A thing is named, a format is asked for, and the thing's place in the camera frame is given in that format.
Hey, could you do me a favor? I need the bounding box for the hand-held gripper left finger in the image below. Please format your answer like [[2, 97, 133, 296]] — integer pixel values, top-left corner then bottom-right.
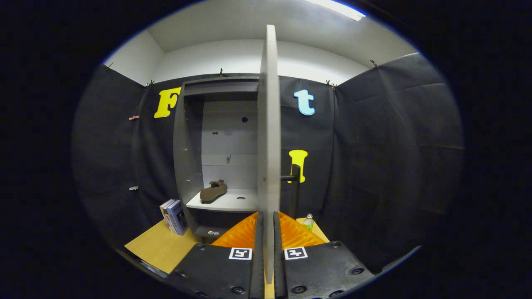
[[166, 211, 265, 299]]

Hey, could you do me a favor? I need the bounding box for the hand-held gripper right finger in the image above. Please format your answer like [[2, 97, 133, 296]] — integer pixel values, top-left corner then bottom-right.
[[273, 211, 377, 299]]

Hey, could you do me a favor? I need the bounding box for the black cabinet door handle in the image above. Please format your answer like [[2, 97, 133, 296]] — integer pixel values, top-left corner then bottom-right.
[[281, 164, 300, 218]]

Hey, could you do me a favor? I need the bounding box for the brown fuzzy shoe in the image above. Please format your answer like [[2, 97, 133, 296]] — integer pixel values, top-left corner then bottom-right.
[[199, 179, 228, 204]]

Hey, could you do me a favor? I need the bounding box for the dark grey shoe cabinet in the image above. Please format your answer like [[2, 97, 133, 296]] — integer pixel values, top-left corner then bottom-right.
[[173, 76, 260, 239]]

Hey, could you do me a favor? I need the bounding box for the beige shoe cabinet door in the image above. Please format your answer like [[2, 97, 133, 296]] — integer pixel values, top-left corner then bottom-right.
[[257, 24, 281, 287]]

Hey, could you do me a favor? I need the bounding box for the blue book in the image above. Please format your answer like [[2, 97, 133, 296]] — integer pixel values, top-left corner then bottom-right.
[[166, 200, 188, 236]]

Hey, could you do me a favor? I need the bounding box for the black backdrop cloth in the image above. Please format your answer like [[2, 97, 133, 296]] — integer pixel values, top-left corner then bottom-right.
[[73, 52, 465, 274]]

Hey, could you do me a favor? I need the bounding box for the long ceiling light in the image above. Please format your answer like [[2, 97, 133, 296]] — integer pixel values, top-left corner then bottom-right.
[[305, 0, 367, 22]]

